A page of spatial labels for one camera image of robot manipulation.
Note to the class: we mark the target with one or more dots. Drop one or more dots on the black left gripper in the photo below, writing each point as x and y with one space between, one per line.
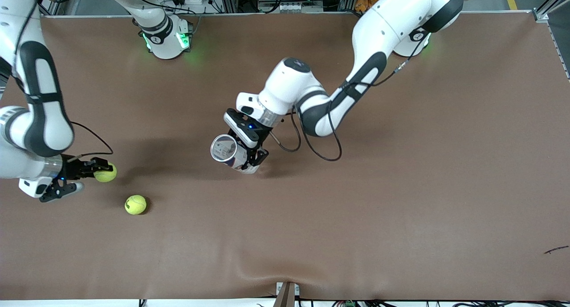
259 155

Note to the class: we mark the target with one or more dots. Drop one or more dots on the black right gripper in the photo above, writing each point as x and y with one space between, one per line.
72 169

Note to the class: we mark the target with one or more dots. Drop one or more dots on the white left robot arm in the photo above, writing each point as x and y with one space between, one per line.
387 26

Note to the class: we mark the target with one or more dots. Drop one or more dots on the Wilson tennis ball can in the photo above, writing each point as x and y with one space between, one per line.
234 158

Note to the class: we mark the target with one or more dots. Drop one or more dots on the metal table edge bracket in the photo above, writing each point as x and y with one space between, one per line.
287 296

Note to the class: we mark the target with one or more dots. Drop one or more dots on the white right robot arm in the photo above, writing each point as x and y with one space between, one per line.
40 98

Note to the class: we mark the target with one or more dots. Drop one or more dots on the yellow tennis ball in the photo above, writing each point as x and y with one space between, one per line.
107 175
135 204

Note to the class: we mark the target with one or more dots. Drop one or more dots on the white connector block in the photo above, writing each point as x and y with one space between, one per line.
289 7

